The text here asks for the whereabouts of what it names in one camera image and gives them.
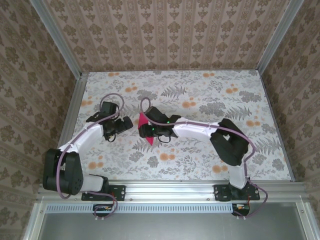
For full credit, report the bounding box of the pink square paper sheet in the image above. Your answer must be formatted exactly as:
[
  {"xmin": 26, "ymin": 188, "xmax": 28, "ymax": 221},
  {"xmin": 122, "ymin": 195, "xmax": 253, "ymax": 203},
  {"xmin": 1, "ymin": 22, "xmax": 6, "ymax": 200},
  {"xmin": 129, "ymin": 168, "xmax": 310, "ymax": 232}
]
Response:
[{"xmin": 136, "ymin": 112, "xmax": 156, "ymax": 146}]

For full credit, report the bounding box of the black connector board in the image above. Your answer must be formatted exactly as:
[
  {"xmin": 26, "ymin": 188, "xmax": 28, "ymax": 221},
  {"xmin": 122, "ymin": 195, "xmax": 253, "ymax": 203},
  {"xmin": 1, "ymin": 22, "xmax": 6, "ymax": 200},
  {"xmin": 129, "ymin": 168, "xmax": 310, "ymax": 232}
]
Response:
[
  {"xmin": 92, "ymin": 203, "xmax": 117, "ymax": 217},
  {"xmin": 231, "ymin": 203, "xmax": 251, "ymax": 216}
]

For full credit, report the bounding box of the grey metal panel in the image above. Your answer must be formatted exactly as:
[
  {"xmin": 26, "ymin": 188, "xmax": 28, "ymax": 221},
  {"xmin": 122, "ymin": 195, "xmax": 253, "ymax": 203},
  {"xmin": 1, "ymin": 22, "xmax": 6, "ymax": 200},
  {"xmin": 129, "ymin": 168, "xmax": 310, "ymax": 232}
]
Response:
[{"xmin": 23, "ymin": 201, "xmax": 320, "ymax": 240}]

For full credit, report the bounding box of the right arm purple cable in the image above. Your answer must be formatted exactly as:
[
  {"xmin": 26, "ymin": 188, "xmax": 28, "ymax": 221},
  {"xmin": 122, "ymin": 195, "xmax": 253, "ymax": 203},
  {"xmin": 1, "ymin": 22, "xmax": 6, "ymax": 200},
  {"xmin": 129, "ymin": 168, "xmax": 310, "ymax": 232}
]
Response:
[{"xmin": 140, "ymin": 96, "xmax": 270, "ymax": 221}]

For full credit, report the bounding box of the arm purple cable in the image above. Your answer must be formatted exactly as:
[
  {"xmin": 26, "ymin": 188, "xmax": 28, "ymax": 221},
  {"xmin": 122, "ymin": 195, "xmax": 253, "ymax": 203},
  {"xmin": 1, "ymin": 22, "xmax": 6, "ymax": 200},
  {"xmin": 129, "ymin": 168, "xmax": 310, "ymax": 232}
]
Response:
[
  {"xmin": 140, "ymin": 96, "xmax": 270, "ymax": 221},
  {"xmin": 56, "ymin": 92, "xmax": 126, "ymax": 221}
]

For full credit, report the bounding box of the aluminium side rail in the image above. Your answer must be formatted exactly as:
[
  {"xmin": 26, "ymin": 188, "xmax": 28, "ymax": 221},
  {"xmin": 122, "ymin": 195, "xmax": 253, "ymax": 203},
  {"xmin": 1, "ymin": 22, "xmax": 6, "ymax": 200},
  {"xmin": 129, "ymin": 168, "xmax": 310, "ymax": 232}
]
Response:
[{"xmin": 47, "ymin": 72, "xmax": 88, "ymax": 183}]

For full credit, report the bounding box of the aluminium mounting rail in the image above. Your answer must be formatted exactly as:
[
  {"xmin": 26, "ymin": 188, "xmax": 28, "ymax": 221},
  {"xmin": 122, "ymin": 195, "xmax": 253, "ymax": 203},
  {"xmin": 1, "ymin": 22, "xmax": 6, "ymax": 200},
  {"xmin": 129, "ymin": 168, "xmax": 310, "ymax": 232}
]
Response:
[{"xmin": 37, "ymin": 181, "xmax": 308, "ymax": 202}]

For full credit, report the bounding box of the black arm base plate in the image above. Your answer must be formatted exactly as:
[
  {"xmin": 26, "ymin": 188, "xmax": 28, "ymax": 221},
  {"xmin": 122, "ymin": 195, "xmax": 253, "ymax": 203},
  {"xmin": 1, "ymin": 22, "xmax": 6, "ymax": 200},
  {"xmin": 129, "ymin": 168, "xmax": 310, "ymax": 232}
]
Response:
[
  {"xmin": 214, "ymin": 184, "xmax": 261, "ymax": 202},
  {"xmin": 81, "ymin": 184, "xmax": 126, "ymax": 202}
]

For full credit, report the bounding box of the grey slotted cable duct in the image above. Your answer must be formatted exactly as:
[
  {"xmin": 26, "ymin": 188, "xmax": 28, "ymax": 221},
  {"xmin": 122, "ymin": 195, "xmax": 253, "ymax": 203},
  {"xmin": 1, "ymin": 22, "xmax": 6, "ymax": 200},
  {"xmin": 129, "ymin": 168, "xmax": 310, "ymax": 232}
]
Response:
[{"xmin": 46, "ymin": 202, "xmax": 251, "ymax": 214}]

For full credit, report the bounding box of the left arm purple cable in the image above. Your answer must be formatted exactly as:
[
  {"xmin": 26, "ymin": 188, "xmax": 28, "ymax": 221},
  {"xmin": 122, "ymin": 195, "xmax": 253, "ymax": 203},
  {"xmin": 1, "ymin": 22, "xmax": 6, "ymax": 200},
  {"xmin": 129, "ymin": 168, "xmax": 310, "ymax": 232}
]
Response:
[{"xmin": 56, "ymin": 92, "xmax": 126, "ymax": 221}]

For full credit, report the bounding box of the aluminium frame post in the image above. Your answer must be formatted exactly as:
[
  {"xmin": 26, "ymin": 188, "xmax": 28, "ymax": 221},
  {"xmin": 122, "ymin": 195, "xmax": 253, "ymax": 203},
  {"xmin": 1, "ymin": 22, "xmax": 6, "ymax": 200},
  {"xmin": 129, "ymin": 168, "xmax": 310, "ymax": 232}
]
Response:
[
  {"xmin": 256, "ymin": 0, "xmax": 305, "ymax": 73},
  {"xmin": 31, "ymin": 0, "xmax": 83, "ymax": 77}
]

